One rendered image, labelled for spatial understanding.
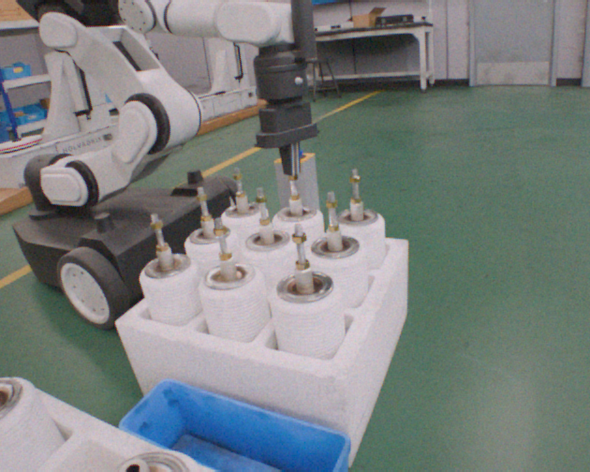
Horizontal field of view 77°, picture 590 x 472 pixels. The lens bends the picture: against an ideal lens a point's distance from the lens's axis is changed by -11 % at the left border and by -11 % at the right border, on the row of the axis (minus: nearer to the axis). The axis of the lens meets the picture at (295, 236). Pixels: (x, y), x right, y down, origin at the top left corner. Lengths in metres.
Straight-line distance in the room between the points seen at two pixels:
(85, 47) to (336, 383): 0.90
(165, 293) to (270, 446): 0.27
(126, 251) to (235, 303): 0.47
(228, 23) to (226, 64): 3.61
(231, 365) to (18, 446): 0.27
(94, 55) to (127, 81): 0.11
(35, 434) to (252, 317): 0.30
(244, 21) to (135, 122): 0.39
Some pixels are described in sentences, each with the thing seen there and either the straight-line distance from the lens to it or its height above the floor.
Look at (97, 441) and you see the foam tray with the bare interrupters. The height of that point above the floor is 0.18.
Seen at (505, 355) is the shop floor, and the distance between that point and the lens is 0.84.
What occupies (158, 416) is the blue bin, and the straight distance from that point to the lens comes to 0.67.
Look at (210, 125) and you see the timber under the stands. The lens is 3.63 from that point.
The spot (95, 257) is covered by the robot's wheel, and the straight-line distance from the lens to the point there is 0.97.
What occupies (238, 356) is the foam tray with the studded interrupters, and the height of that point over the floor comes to 0.18.
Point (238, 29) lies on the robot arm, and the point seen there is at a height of 0.59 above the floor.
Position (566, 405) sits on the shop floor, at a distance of 0.78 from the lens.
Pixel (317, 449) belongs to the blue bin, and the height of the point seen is 0.08.
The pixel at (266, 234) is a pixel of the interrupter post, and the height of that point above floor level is 0.27.
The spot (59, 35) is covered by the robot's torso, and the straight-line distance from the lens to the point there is 1.14.
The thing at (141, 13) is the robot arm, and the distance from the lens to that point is 0.82.
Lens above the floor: 0.54
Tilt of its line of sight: 24 degrees down
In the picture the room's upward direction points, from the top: 7 degrees counter-clockwise
